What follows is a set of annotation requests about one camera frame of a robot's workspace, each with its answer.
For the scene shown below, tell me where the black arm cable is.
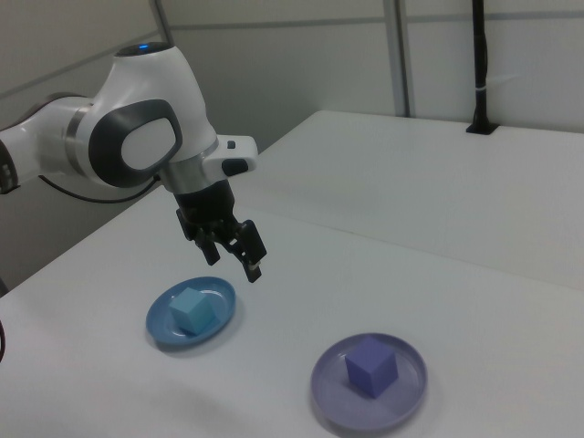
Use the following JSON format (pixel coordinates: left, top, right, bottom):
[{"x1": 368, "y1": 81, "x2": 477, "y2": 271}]
[{"x1": 37, "y1": 174, "x2": 162, "y2": 203}]

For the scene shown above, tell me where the black pole with base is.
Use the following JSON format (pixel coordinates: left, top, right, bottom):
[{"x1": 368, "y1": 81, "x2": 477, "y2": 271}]
[{"x1": 464, "y1": 0, "x2": 498, "y2": 136}]

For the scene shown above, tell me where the blue plate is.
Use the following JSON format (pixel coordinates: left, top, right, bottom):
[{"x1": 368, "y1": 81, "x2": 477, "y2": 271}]
[{"x1": 145, "y1": 276, "x2": 239, "y2": 350}]

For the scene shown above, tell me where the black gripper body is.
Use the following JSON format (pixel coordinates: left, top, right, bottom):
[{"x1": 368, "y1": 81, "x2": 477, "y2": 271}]
[{"x1": 174, "y1": 180, "x2": 241, "y2": 242}]

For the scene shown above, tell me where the purple plate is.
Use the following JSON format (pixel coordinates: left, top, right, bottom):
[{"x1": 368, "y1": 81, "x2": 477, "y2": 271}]
[{"x1": 310, "y1": 332, "x2": 429, "y2": 434}]

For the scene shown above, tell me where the light blue cube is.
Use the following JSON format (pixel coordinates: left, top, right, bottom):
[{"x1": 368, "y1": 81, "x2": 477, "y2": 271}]
[{"x1": 169, "y1": 287, "x2": 216, "y2": 337}]

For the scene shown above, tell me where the purple cube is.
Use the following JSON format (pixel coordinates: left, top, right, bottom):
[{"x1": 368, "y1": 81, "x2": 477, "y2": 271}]
[{"x1": 344, "y1": 337, "x2": 400, "y2": 401}]

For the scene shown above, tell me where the grey partition post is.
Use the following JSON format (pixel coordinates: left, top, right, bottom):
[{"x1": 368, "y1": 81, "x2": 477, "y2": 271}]
[
  {"x1": 389, "y1": 0, "x2": 412, "y2": 118},
  {"x1": 151, "y1": 0, "x2": 178, "y2": 47}
]

